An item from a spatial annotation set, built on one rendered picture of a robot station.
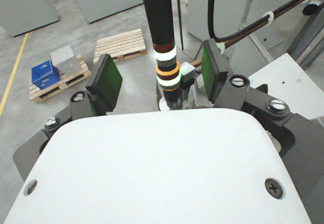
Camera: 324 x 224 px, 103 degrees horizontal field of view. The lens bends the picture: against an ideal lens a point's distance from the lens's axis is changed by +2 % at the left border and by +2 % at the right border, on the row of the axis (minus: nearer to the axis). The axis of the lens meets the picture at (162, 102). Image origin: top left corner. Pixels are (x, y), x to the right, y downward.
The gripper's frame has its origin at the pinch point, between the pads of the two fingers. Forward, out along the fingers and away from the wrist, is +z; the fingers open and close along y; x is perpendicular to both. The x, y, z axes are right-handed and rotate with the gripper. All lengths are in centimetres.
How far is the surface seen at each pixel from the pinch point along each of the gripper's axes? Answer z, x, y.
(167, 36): 8.6, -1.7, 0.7
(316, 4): 43, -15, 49
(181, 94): 10.6, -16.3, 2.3
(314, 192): -5, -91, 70
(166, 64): 8.6, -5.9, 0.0
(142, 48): 260, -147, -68
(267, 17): 26.3, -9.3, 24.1
